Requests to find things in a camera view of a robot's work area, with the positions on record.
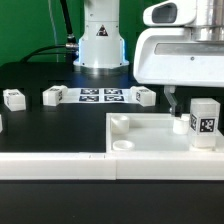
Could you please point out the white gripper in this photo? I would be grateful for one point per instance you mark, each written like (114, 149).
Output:
(182, 46)

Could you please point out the white square table top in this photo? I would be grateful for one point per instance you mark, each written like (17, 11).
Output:
(138, 132)

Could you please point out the fiducial marker sheet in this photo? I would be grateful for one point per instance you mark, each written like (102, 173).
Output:
(97, 95)

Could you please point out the white front fence bar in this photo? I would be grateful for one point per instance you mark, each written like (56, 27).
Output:
(102, 166)

